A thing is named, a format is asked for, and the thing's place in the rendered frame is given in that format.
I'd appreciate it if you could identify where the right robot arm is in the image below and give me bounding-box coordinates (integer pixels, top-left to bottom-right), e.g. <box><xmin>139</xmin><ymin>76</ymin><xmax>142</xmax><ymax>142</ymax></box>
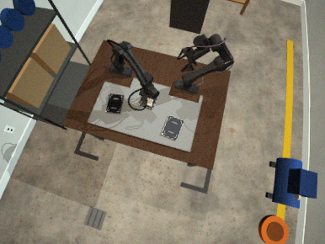
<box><xmin>109</xmin><ymin>41</ymin><xmax>160</xmax><ymax>98</ymax></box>

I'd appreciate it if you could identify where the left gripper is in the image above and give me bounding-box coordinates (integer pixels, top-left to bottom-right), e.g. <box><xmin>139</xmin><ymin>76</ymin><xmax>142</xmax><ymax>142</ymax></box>
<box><xmin>177</xmin><ymin>48</ymin><xmax>202</xmax><ymax>72</ymax></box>

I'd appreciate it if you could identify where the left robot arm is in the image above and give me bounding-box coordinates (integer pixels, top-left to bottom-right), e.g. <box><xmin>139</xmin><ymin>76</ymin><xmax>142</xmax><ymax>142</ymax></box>
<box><xmin>174</xmin><ymin>34</ymin><xmax>234</xmax><ymax>93</ymax></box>

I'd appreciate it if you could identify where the black rectangular frame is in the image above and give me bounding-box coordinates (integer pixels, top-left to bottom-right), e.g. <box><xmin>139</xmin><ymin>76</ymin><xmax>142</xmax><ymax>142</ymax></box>
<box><xmin>105</xmin><ymin>93</ymin><xmax>125</xmax><ymax>114</ymax></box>

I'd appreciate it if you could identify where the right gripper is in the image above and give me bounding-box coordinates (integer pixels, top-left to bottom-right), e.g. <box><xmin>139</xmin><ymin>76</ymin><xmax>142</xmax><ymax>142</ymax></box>
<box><xmin>139</xmin><ymin>89</ymin><xmax>155</xmax><ymax>105</ymax></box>

